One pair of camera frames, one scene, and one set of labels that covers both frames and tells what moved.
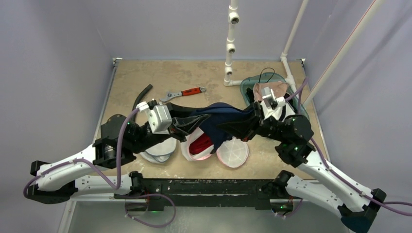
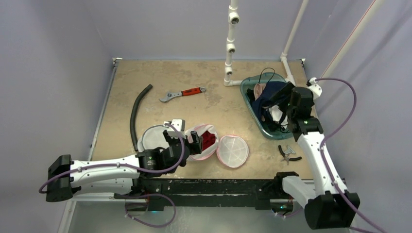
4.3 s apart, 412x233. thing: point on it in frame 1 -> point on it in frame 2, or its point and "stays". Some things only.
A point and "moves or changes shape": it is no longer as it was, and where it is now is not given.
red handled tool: (184, 92) stays
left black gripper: (180, 126) -> (195, 147)
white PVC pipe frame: (233, 19) stays
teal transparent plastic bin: (249, 81) stays
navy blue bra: (219, 113) moves or changes shape
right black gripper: (256, 116) -> (286, 95)
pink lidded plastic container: (232, 152) stays
